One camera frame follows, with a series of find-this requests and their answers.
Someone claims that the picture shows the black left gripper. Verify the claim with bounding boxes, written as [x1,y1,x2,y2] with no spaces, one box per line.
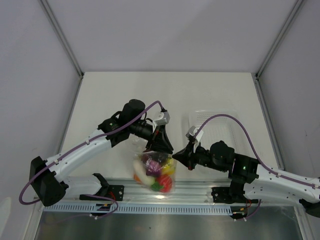
[129,121,174,155]

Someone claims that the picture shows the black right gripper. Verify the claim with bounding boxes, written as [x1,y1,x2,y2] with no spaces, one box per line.
[172,140,227,173]

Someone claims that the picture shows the dark purple toy plum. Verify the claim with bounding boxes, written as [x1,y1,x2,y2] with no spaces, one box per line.
[141,152,169,164]

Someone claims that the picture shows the yellow toy banana bunch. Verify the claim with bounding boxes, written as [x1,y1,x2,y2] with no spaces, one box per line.
[161,157,176,175]

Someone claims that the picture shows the clear zip top bag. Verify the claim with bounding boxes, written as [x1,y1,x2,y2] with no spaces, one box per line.
[128,137,177,194]

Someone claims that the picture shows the red toy tomato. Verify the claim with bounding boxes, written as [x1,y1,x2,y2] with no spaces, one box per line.
[156,174,173,193]

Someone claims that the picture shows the white toy radish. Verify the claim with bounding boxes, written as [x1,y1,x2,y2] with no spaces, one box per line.
[132,159,156,187]

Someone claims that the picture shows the orange toy orange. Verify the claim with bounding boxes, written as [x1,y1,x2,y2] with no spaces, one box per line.
[133,174,142,184]

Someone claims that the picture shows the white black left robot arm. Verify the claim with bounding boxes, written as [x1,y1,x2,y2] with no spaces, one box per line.
[27,99,174,207]

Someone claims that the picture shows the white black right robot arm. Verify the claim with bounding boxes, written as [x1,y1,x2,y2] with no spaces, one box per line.
[172,140,320,218]

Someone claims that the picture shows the white perforated plastic basket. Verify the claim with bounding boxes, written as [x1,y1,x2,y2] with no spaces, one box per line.
[181,108,247,154]

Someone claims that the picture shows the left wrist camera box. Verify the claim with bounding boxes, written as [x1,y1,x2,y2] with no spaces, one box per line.
[152,111,170,131]

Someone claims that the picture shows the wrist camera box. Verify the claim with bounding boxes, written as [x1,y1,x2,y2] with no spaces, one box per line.
[185,126,204,144]
[152,111,170,131]

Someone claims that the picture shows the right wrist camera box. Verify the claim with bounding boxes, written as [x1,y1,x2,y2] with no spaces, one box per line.
[185,126,204,144]

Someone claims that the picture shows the silver aluminium front rail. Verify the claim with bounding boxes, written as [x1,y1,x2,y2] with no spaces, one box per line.
[64,177,306,207]

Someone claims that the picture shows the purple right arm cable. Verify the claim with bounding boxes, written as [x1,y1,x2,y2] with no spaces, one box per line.
[194,113,320,190]

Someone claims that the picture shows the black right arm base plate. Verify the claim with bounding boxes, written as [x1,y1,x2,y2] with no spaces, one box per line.
[211,186,259,204]

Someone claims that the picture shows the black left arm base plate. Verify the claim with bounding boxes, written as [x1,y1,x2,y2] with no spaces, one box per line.
[106,185,125,202]

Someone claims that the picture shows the white slotted cable duct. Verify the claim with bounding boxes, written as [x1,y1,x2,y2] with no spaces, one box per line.
[43,202,233,216]

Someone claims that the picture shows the left aluminium frame post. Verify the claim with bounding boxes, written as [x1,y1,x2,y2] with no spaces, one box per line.
[38,0,84,78]

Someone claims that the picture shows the aluminium frame post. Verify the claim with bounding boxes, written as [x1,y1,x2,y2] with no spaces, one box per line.
[255,0,307,81]
[38,0,84,78]

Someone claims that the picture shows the right aluminium frame post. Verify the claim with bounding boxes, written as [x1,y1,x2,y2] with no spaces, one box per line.
[255,0,307,81]

